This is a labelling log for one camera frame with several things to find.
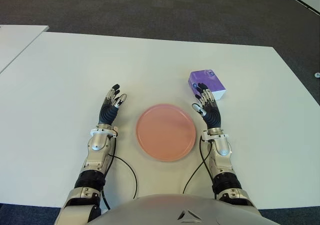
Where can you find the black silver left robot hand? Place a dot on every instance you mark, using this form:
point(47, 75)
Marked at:
point(107, 112)

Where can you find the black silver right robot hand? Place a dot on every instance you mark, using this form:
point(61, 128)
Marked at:
point(212, 116)

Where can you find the purple tissue paper pack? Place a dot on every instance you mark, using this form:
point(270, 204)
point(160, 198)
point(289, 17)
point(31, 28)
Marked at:
point(206, 76)

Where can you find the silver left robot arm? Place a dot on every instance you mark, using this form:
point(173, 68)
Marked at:
point(97, 145)

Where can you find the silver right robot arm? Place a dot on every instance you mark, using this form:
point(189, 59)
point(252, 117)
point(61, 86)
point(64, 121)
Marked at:
point(222, 147)

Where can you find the round pink plate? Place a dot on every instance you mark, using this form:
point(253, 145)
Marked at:
point(165, 135)

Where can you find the silver robot torso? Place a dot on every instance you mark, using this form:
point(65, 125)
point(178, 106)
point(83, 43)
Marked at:
point(160, 210)

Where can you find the small white floor fitting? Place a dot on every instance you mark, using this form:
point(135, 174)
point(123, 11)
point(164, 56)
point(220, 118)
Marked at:
point(317, 75)

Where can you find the white rectangular table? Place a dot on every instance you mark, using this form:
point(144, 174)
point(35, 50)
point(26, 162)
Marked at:
point(15, 42)

